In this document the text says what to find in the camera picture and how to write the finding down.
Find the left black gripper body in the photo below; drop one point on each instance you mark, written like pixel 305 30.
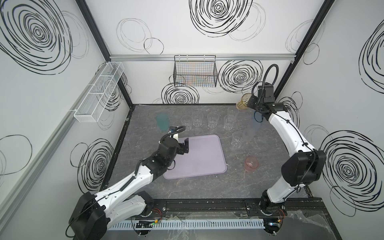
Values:
pixel 183 146

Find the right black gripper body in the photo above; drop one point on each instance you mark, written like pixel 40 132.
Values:
pixel 252 101

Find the yellow plastic cup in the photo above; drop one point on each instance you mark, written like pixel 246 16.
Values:
pixel 242 104

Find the clear glass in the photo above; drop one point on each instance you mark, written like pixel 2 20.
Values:
pixel 197 118
pixel 237 140
pixel 213 119
pixel 230 118
pixel 187 121

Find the lilac plastic tray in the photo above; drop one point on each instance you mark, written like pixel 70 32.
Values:
pixel 205 157

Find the teal plastic cup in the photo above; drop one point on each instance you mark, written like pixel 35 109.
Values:
pixel 163 122

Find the blue plastic cup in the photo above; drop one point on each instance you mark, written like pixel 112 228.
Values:
pixel 258 117

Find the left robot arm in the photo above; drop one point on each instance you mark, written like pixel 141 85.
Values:
pixel 94 214

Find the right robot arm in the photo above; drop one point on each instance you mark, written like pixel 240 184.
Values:
pixel 305 164

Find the pink plastic cup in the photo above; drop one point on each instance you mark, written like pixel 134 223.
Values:
pixel 251 164

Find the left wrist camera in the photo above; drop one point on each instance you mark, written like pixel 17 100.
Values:
pixel 173 129

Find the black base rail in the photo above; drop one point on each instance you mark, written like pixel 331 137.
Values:
pixel 251 206

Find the black wire basket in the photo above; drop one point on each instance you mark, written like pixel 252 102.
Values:
pixel 195 71

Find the white slotted cable duct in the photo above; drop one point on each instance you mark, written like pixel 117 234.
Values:
pixel 215 224

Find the white wire shelf basket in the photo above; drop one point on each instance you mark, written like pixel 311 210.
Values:
pixel 101 89

